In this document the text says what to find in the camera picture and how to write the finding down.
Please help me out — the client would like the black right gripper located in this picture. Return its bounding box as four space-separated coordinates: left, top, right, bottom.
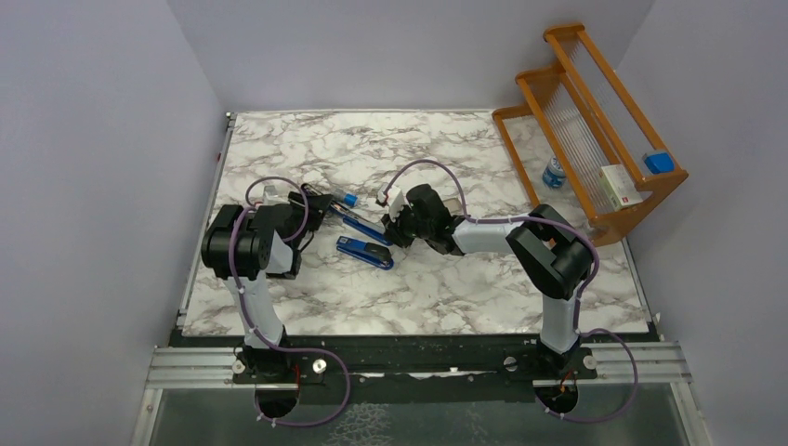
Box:
380 203 432 250

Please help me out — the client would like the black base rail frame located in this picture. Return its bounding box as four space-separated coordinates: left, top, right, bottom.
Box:
145 335 692 405

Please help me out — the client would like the blue black stapler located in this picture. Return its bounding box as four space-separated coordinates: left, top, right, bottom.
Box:
330 200 393 246

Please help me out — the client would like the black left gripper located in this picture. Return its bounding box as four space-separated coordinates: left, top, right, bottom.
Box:
285 190 334 248

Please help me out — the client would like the orange wooden tiered rack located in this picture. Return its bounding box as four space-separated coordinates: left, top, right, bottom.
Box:
492 22 689 246

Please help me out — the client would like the blue block on rack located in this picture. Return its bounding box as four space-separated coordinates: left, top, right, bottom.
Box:
642 151 676 175

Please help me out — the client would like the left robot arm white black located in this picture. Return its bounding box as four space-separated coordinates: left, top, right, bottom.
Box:
201 192 332 382

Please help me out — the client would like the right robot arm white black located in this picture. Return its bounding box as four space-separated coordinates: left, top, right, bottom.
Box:
376 184 598 378

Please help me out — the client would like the blue lidded small jar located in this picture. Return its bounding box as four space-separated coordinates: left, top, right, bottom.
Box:
542 156 567 190

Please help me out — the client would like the grey blue small cylinder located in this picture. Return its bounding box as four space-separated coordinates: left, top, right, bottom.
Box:
333 190 358 207

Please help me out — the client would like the white red carton box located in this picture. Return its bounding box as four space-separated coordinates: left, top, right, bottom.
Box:
598 164 643 211

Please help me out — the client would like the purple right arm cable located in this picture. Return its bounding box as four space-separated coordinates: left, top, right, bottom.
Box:
376 159 640 426

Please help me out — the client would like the staple box tray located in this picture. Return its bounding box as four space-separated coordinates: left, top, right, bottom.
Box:
442 197 463 215

